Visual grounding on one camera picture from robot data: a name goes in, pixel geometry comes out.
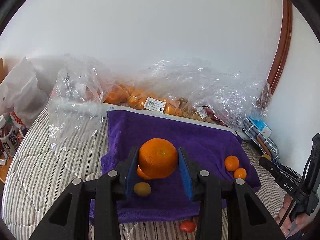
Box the purple towel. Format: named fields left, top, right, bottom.
left=101, top=111, right=261, bottom=223

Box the clear plastic bag left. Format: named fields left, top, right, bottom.
left=47, top=55, right=106, bottom=150

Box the red small fruit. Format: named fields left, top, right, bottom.
left=180, top=220, right=196, bottom=233

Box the clear bag of oranges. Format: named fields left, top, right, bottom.
left=100, top=61, right=187, bottom=117

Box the brown wooden door frame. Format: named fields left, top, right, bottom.
left=267, top=0, right=293, bottom=94

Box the white plastic bag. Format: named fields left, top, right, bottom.
left=1, top=58, right=48, bottom=128

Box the small tangerine lower right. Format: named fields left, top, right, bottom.
left=233, top=168, right=247, bottom=180

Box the person's right hand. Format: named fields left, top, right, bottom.
left=274, top=193, right=313, bottom=238

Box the small tangerine upper right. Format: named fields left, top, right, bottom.
left=224, top=155, right=240, bottom=172

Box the large orange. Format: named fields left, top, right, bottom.
left=137, top=138, right=178, bottom=180

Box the blue white tissue pack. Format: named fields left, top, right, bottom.
left=248, top=116, right=272, bottom=139

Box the clear bag of nuts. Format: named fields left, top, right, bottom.
left=183, top=63, right=272, bottom=130

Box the small tangerine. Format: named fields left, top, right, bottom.
left=233, top=168, right=247, bottom=180
left=224, top=155, right=240, bottom=172

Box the yellow-green small fruit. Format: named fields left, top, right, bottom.
left=133, top=182, right=151, bottom=197

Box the grey checked folded cloth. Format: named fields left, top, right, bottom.
left=243, top=117, right=280, bottom=161

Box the drink bottle white label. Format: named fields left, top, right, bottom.
left=0, top=115, right=20, bottom=158

